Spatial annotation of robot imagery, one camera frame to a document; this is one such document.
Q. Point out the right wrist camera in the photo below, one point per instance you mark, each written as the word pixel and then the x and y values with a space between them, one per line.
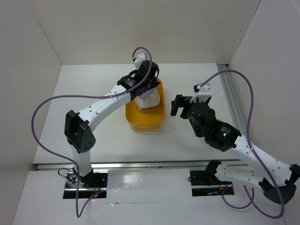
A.
pixel 202 93

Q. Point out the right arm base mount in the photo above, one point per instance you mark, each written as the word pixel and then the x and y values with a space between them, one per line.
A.
pixel 203 185

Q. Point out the aluminium rail front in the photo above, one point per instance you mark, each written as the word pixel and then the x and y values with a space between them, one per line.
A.
pixel 137 165

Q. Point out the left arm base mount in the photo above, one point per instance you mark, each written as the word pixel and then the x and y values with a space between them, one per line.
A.
pixel 95 188

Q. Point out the aluminium rail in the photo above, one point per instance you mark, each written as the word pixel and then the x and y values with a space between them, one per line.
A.
pixel 232 101
pixel 137 165

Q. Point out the aluminium rail right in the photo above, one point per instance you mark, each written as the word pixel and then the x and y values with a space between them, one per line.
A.
pixel 232 101

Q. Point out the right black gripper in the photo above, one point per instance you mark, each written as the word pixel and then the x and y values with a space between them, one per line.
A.
pixel 180 101

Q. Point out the yellow plastic bin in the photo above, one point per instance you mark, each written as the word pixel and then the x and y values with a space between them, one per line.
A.
pixel 146 120

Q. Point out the cream plate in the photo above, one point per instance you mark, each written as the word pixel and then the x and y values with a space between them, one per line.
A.
pixel 149 103

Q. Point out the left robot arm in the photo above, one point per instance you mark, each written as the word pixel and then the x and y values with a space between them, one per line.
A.
pixel 79 126

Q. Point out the purple plate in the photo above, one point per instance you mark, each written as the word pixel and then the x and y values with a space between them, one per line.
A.
pixel 147 93

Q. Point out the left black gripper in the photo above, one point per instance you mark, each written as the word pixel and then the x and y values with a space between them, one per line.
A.
pixel 153 83

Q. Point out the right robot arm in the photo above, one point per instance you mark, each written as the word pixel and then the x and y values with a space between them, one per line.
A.
pixel 275 178

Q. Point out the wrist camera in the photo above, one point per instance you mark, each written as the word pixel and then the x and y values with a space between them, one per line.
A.
pixel 139 59
pixel 202 93

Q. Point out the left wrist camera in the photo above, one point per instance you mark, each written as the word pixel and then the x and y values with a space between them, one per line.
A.
pixel 139 59

